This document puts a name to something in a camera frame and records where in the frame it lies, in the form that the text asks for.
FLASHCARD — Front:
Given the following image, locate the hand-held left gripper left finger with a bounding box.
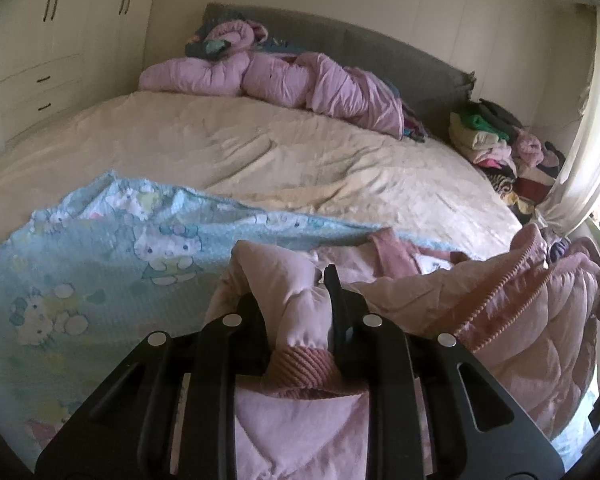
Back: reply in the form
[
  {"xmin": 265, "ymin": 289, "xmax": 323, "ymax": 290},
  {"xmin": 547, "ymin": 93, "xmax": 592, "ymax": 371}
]
[{"xmin": 35, "ymin": 295, "xmax": 272, "ymax": 480}]

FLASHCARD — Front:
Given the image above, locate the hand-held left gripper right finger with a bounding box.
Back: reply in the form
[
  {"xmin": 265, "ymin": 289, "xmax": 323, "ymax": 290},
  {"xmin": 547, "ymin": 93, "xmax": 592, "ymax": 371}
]
[{"xmin": 324, "ymin": 265, "xmax": 565, "ymax": 480}]

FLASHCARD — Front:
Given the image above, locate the pink quilted jacket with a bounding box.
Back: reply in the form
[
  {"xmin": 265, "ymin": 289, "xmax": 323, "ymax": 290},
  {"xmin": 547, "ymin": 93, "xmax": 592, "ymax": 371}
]
[{"xmin": 202, "ymin": 222, "xmax": 600, "ymax": 480}]

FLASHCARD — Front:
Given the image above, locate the pile of mixed clothes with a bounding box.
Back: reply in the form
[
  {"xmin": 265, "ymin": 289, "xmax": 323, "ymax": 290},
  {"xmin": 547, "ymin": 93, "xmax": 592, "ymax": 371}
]
[{"xmin": 447, "ymin": 99, "xmax": 568, "ymax": 221}]

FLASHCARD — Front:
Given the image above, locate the light blue printed blanket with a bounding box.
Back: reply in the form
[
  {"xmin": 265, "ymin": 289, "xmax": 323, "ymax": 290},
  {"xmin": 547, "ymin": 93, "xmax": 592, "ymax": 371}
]
[{"xmin": 0, "ymin": 170, "xmax": 481, "ymax": 476}]

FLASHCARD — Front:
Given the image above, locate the bed with beige sheet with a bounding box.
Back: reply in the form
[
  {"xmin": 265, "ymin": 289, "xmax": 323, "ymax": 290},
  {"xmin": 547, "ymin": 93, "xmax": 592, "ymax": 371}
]
[{"xmin": 0, "ymin": 92, "xmax": 523, "ymax": 261}]

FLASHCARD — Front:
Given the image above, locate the cream curtain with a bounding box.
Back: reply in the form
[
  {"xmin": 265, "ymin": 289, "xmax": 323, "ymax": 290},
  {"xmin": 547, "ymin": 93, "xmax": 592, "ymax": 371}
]
[{"xmin": 532, "ymin": 5, "xmax": 600, "ymax": 236}]

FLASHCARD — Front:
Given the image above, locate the pink duvet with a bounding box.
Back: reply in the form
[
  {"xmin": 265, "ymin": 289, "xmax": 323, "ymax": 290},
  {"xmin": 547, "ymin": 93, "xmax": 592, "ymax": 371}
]
[{"xmin": 139, "ymin": 20, "xmax": 406, "ymax": 141}]

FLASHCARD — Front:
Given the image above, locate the grey padded headboard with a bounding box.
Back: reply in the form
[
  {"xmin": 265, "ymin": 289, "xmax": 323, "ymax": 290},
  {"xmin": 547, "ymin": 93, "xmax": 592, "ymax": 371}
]
[{"xmin": 200, "ymin": 2, "xmax": 478, "ymax": 141}]

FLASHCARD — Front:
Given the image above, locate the dark printed cloth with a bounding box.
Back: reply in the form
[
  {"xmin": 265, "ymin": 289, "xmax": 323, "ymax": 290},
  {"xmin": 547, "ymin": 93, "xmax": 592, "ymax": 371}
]
[{"xmin": 185, "ymin": 22, "xmax": 236, "ymax": 58}]

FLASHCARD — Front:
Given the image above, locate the cream wardrobe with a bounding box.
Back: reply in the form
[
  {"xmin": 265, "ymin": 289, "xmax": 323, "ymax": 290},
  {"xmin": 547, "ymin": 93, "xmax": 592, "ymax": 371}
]
[{"xmin": 0, "ymin": 0, "xmax": 161, "ymax": 141}]

